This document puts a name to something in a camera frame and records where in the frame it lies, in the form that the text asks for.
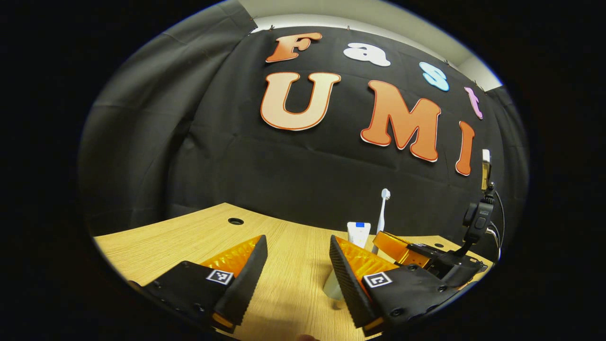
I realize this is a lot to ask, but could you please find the black backdrop cloth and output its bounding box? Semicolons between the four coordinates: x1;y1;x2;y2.
78;2;530;266

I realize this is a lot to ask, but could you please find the wooden desktop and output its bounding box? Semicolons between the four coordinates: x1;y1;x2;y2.
93;203;490;341

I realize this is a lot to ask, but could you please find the light blue cup wooden handle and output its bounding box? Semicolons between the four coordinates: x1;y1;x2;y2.
323;268;346;301

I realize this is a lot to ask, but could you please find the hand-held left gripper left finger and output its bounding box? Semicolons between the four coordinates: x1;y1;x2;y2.
128;234;268;332

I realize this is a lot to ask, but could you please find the white toothpaste tube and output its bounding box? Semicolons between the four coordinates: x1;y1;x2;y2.
347;222;372;249

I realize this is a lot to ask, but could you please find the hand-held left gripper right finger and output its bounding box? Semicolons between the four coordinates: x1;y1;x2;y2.
329;234;460;337

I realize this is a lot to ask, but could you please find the white toothbrush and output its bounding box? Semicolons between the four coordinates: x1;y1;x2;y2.
371;188;392;254

